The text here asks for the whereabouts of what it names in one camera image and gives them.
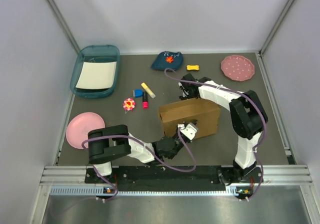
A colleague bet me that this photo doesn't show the white paper sheet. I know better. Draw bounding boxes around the white paper sheet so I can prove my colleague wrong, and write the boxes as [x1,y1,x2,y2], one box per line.
[75,62,117,90]

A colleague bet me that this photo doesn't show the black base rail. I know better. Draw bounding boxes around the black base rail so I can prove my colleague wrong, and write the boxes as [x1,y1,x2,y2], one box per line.
[84,165,266,192]

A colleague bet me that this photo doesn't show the yellow bone sponge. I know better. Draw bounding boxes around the yellow bone sponge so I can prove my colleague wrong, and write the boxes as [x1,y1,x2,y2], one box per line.
[186,65,200,71]

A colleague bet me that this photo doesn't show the teal plastic bin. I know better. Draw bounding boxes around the teal plastic bin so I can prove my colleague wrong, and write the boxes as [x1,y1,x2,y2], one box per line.
[70,45,120,99]

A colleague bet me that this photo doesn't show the blue small eraser block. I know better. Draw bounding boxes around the blue small eraser block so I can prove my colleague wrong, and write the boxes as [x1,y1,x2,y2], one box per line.
[132,89,143,98]

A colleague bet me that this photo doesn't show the aluminium frame profile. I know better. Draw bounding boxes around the aluminium frame profile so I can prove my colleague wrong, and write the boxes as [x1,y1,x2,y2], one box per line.
[40,165,313,197]

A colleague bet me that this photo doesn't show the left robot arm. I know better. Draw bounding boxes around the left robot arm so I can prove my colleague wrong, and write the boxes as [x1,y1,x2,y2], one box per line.
[84,124,195,182]

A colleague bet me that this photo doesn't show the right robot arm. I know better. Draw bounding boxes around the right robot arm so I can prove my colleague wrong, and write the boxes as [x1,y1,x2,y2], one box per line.
[179,74,268,184]

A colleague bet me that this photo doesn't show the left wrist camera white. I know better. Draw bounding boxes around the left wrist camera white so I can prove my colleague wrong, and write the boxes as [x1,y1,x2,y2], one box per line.
[177,122,199,142]

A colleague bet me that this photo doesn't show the pink flower charm left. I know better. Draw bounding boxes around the pink flower charm left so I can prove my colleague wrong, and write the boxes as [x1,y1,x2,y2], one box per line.
[122,98,136,114]

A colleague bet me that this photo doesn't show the black pink highlighter marker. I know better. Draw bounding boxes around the black pink highlighter marker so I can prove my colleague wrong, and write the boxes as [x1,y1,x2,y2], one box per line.
[142,91,149,109]

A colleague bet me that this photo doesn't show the plain pink plate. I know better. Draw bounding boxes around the plain pink plate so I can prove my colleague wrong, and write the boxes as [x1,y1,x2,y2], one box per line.
[65,112,105,149]

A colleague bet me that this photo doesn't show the pink dotted plate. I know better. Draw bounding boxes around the pink dotted plate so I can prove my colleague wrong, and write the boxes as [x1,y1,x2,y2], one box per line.
[220,55,255,82]

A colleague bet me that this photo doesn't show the yellow pink marker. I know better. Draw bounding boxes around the yellow pink marker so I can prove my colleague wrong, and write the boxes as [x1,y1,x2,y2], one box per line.
[141,83,156,98]

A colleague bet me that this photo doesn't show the brown cardboard box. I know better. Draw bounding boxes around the brown cardboard box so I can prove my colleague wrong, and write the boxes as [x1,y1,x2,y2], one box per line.
[158,98,221,139]

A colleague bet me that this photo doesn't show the dark blue fish dish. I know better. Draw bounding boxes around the dark blue fish dish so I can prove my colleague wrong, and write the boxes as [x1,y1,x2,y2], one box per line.
[151,51,184,70]

